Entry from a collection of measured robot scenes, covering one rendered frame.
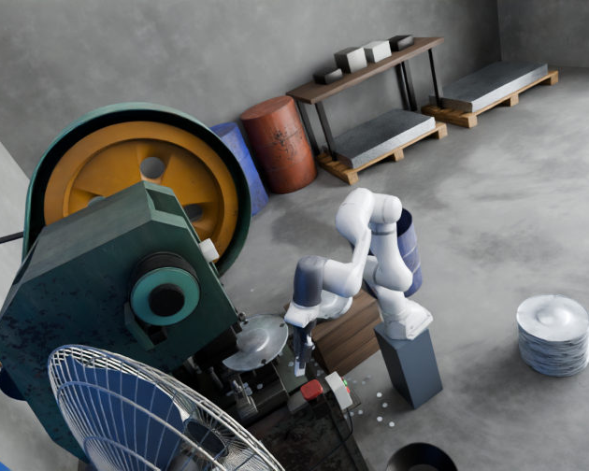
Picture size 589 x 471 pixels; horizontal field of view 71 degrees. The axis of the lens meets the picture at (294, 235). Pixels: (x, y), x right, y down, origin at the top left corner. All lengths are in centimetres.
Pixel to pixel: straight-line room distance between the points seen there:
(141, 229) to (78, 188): 60
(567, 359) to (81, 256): 201
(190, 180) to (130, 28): 300
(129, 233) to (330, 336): 135
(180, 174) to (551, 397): 189
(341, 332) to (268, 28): 345
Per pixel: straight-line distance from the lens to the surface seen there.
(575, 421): 226
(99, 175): 173
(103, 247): 122
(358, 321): 232
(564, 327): 225
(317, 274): 119
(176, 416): 75
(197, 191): 177
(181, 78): 465
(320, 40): 507
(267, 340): 169
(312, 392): 150
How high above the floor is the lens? 191
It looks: 31 degrees down
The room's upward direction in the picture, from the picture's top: 22 degrees counter-clockwise
